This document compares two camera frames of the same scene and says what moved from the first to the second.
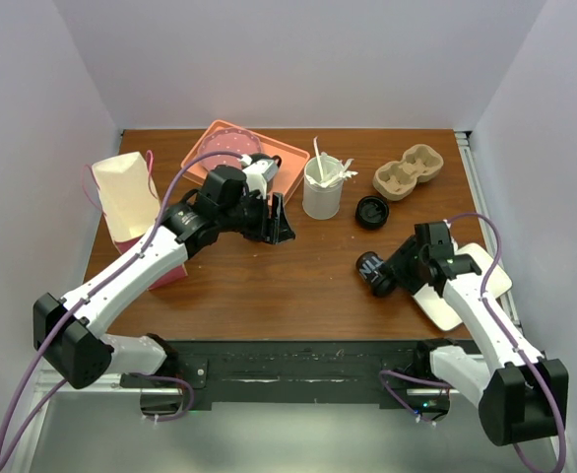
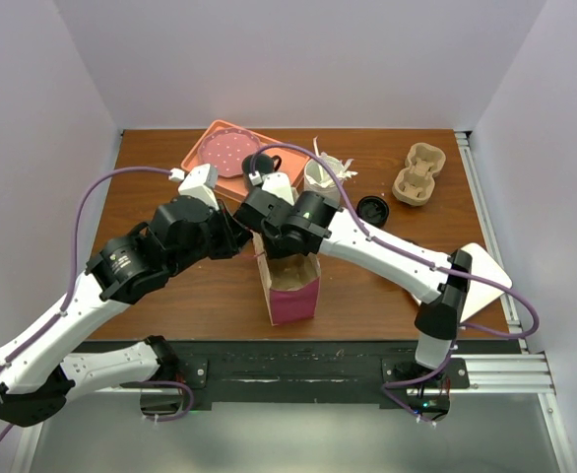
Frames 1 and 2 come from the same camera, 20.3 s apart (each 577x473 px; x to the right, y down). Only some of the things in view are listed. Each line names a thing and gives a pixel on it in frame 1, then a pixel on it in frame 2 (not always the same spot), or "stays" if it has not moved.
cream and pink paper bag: (129, 204) to (290, 284)
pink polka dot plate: (232, 139) stays
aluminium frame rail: (477, 186) stays
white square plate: (438, 305) stays
